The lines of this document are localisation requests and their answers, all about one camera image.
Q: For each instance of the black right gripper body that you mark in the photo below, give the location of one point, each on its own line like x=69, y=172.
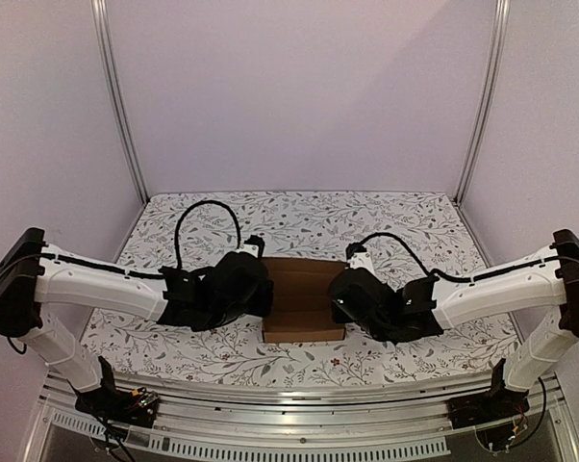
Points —
x=349, y=301

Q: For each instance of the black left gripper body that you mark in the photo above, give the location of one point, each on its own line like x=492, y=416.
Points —
x=261, y=309

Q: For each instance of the brown cardboard box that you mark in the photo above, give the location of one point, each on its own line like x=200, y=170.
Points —
x=301, y=309

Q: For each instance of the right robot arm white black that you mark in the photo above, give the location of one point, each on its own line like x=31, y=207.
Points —
x=437, y=302

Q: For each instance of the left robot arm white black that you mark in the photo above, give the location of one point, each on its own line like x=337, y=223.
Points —
x=34, y=274

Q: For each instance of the floral patterned table mat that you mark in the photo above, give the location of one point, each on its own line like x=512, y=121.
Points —
x=408, y=232

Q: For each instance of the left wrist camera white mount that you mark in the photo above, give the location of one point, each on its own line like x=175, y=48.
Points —
x=254, y=246

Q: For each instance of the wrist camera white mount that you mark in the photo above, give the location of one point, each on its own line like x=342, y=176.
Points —
x=254, y=246
x=358, y=257

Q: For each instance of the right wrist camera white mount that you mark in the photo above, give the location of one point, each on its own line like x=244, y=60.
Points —
x=358, y=257

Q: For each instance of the aluminium front rail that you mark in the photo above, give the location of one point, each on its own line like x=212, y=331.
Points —
x=394, y=422

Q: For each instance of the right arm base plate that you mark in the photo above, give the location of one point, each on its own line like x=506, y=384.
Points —
x=486, y=407

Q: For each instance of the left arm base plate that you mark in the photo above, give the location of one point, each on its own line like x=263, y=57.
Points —
x=138, y=407

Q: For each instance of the left aluminium frame post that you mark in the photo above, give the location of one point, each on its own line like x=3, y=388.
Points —
x=103, y=32

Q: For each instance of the aluminium frame post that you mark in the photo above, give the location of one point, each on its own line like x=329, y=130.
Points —
x=496, y=49
x=103, y=32

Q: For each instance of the right aluminium frame post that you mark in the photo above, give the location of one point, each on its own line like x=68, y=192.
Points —
x=496, y=49

